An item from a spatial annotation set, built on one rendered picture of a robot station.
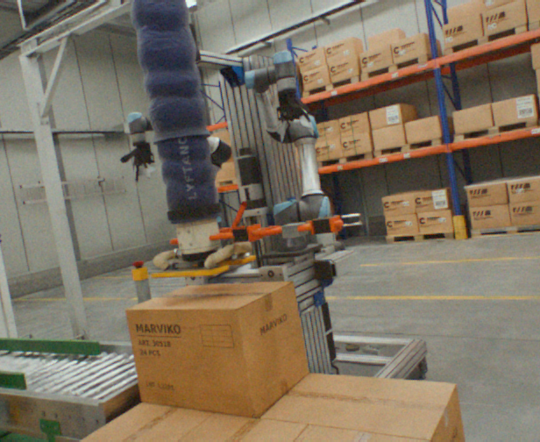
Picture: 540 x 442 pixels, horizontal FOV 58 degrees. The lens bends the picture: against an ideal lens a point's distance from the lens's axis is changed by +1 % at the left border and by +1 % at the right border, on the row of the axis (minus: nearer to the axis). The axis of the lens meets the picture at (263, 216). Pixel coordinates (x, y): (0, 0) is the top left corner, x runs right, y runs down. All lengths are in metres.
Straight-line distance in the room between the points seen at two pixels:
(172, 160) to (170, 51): 0.42
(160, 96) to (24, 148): 10.32
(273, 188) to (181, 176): 0.69
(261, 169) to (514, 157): 7.77
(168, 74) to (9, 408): 1.73
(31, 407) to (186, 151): 1.38
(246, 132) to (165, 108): 0.73
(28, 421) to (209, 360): 1.06
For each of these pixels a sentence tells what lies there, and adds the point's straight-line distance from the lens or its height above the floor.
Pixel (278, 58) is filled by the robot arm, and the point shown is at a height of 1.85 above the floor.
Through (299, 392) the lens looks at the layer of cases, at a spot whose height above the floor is 0.54.
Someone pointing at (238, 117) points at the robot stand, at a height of 1.74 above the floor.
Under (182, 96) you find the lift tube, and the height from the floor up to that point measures 1.75.
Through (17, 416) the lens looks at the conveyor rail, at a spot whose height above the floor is 0.49.
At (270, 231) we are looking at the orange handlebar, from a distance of 1.80.
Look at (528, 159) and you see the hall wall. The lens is 9.92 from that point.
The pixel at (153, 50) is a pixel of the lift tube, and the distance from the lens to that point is 2.04.
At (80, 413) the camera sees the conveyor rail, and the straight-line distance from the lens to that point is 2.34.
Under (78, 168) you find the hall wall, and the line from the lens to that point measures 12.82.
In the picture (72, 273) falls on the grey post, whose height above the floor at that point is 0.82.
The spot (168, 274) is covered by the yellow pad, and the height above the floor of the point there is 1.07.
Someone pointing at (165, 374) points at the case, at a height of 0.67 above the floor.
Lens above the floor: 1.33
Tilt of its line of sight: 3 degrees down
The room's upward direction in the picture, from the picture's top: 10 degrees counter-clockwise
